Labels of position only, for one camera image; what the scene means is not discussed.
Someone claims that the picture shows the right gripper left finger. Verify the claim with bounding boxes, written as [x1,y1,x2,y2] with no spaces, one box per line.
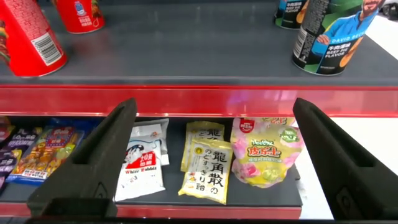
[27,98,138,218]

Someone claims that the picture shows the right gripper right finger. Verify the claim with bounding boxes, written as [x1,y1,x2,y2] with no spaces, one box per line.
[292,97,398,220]

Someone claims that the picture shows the pink and yellow candy bag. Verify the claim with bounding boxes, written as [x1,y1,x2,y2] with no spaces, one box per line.
[262,117,296,127]
[229,117,305,189]

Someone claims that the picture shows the black and blue snack can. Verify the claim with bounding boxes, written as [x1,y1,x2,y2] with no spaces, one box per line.
[273,0,309,30]
[291,0,386,77]

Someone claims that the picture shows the red snack can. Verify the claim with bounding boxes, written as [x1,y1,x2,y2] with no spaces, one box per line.
[52,0,106,34]
[0,0,68,78]

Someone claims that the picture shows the black and red shop shelf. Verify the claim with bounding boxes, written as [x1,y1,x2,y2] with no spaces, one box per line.
[0,0,398,220]

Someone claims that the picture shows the blue candy bag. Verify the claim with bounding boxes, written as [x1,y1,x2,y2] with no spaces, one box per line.
[46,117,103,139]
[5,126,85,187]

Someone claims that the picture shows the white candy bag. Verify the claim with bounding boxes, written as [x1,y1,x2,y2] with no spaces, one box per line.
[130,118,170,166]
[114,134,166,202]

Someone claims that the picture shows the purple candy bag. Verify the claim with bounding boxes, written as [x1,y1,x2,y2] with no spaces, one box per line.
[0,126,44,189]

